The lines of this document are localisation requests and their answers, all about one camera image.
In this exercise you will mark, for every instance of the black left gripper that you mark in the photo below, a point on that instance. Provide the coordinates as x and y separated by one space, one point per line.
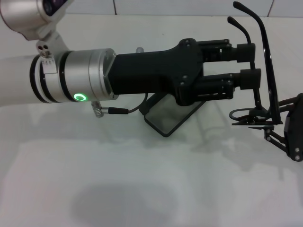
146 71

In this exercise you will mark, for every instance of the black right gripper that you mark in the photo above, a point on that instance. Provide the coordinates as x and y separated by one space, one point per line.
296 137

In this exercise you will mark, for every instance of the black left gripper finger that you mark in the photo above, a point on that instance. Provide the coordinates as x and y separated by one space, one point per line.
249 79
246 53

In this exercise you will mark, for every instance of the black thin-frame glasses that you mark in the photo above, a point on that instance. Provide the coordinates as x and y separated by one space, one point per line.
270 71

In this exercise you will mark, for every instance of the black glasses case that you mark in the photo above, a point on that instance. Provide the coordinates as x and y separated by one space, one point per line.
163 118

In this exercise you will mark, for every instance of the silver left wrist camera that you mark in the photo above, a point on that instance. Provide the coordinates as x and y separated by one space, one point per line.
23 16

